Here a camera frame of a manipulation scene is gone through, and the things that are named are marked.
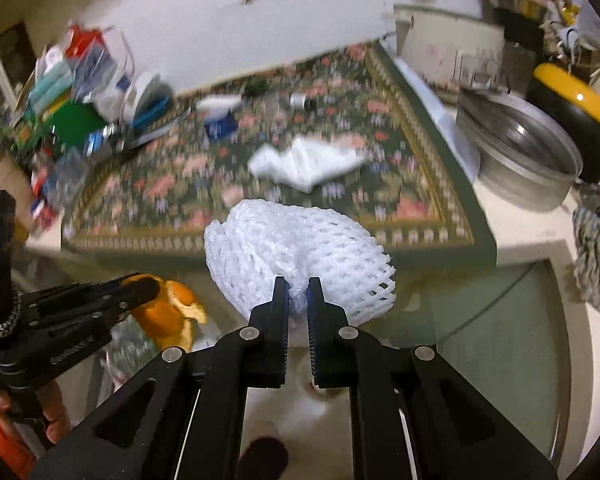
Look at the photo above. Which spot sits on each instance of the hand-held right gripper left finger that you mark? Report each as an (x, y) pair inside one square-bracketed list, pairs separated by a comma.
[(280, 320)]

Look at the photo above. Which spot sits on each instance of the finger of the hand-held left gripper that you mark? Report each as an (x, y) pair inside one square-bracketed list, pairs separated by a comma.
[(70, 342), (105, 292)]

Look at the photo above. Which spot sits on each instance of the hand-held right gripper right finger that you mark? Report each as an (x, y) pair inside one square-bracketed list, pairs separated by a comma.
[(316, 320)]

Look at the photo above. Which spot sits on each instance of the orange peel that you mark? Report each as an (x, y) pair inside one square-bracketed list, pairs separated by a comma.
[(170, 310)]

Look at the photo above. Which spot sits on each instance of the white foam fruit net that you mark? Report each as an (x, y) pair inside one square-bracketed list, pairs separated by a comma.
[(290, 240)]

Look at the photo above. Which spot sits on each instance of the person's left forearm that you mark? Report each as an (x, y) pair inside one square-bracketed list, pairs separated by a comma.
[(0, 442)]

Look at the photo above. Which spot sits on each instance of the person's left hand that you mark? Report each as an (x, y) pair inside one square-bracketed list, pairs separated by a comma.
[(57, 410)]

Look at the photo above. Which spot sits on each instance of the floral cloth mat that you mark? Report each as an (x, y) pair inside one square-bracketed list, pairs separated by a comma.
[(180, 180)]

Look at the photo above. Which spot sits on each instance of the green box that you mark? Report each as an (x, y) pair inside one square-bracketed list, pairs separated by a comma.
[(72, 122)]

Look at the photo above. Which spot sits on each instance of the crumpled white tissue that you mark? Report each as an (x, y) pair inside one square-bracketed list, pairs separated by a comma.
[(300, 162)]

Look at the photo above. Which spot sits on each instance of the teal tissue box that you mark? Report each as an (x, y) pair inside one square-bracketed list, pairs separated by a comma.
[(50, 87)]

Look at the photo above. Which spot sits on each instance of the white plate stack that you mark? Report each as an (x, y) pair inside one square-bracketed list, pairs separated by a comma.
[(142, 95)]

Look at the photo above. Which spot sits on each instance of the blue and white carton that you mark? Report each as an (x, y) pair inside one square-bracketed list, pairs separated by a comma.
[(220, 125)]

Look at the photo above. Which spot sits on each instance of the blue and white plastic bag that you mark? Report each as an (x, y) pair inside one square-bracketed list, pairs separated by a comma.
[(100, 72)]

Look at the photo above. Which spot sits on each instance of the steel basin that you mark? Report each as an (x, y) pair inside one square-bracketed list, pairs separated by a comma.
[(520, 160)]

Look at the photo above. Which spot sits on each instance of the grey dish cloth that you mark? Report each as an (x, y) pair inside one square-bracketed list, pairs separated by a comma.
[(592, 265)]

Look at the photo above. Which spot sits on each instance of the black and yellow pot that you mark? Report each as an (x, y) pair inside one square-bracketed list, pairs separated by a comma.
[(575, 110)]

